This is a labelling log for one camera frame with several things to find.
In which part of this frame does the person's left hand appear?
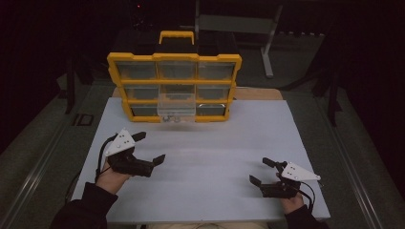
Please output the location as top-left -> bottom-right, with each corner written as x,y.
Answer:
95,161 -> 132,195

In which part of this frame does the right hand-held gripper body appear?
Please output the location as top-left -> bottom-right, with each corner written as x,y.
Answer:
259,160 -> 321,199

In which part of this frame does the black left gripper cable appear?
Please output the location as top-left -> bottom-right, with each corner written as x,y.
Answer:
95,133 -> 119,184

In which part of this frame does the set of clear cabinet drawers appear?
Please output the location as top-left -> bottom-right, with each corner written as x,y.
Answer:
115,61 -> 236,117

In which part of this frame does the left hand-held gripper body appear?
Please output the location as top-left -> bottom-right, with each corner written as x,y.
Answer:
104,128 -> 156,178

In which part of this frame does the grey metal stand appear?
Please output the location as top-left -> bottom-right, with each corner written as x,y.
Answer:
194,0 -> 285,79

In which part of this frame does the clear plastic drawer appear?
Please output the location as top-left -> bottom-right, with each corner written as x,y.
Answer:
157,84 -> 197,124

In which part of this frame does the yellow drawer cabinet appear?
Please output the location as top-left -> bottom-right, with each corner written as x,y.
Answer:
106,30 -> 243,124

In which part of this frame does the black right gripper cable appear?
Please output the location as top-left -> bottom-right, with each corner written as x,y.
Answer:
299,180 -> 317,214

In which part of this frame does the person's right hand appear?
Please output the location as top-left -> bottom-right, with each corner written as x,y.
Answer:
280,192 -> 305,215

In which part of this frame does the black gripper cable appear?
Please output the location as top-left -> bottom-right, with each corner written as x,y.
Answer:
95,133 -> 119,184
299,180 -> 317,214

